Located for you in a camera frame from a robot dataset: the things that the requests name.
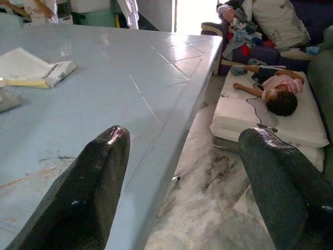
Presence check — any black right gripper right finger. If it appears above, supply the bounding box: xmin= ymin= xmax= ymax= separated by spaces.
xmin=238 ymin=127 xmax=333 ymax=250

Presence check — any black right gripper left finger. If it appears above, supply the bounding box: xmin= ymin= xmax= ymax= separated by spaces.
xmin=5 ymin=125 xmax=131 ymax=250

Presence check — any white paper envelope yellow lining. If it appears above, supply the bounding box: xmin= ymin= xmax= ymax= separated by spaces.
xmin=0 ymin=47 xmax=76 ymax=90

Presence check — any green plastic bin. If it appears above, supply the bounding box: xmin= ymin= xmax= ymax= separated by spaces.
xmin=71 ymin=0 xmax=118 ymax=28

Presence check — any white folded mattress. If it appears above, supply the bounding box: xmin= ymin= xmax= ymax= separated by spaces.
xmin=210 ymin=69 xmax=330 ymax=172

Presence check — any sleeping child in pink shirt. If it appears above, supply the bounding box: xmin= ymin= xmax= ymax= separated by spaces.
xmin=233 ymin=65 xmax=305 ymax=117

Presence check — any clear plastic bag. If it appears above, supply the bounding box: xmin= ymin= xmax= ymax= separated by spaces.
xmin=0 ymin=87 xmax=25 ymax=114

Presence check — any green upholstered sofa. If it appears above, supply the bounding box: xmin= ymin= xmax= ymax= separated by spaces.
xmin=306 ymin=25 xmax=333 ymax=181

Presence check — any grey plush toy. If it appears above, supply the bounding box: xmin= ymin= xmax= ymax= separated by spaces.
xmin=230 ymin=65 xmax=248 ymax=77

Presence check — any dark purple sofa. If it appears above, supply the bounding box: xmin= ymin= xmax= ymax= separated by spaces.
xmin=200 ymin=0 xmax=333 ymax=77

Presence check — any pile of mixed clothes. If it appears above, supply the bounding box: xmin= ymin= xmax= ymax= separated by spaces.
xmin=216 ymin=3 xmax=277 ymax=61

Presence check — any white printed pillow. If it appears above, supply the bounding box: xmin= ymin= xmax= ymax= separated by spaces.
xmin=250 ymin=0 xmax=312 ymax=51

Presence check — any white hanging garment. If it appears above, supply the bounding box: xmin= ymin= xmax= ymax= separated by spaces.
xmin=117 ymin=0 xmax=140 ymax=30

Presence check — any person in white shirt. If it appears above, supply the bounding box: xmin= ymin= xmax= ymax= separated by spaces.
xmin=0 ymin=0 xmax=59 ymax=26

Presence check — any thin black cable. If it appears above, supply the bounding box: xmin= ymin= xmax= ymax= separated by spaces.
xmin=245 ymin=82 xmax=263 ymax=127

